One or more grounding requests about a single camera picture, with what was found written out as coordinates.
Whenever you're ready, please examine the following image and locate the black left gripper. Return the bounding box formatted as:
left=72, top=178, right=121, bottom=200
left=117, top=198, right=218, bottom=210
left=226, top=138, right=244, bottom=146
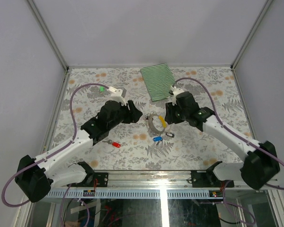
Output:
left=108, top=101, right=142, bottom=131

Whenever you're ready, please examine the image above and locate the large metal keyring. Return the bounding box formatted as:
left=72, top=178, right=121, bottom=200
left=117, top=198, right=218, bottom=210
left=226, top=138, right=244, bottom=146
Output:
left=145, top=113, right=168, bottom=134

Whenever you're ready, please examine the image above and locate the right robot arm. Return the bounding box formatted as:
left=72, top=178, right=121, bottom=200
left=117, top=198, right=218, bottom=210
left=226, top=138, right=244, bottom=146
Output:
left=165, top=89, right=280, bottom=190

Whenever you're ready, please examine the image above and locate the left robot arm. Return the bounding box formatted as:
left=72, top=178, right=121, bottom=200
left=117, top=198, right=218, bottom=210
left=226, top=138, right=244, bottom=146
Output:
left=15, top=100, right=142, bottom=202

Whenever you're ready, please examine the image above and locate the floral tablecloth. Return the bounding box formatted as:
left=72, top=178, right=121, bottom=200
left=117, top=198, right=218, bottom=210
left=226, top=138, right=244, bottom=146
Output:
left=51, top=67, right=252, bottom=170

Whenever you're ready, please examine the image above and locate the red tag key lower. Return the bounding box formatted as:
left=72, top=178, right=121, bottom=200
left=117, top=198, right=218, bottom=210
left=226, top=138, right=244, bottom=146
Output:
left=103, top=140, right=121, bottom=148

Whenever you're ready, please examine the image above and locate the green white striped cloth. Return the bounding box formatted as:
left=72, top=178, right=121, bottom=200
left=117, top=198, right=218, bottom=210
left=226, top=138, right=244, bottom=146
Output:
left=140, top=63, right=176, bottom=102

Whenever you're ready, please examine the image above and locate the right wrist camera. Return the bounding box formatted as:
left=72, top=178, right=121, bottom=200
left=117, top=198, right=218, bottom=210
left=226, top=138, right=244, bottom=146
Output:
left=169, top=86, right=184, bottom=105

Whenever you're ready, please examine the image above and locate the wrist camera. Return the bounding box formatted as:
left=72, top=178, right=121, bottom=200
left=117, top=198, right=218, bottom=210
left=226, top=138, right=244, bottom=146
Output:
left=108, top=86, right=127, bottom=106
left=169, top=86, right=184, bottom=105

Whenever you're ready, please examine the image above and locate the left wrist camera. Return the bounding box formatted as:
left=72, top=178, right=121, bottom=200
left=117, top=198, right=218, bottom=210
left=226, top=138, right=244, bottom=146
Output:
left=108, top=86, right=127, bottom=106

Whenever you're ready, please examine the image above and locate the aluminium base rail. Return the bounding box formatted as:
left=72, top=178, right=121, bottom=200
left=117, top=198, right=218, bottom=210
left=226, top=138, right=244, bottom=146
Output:
left=26, top=169, right=280, bottom=190

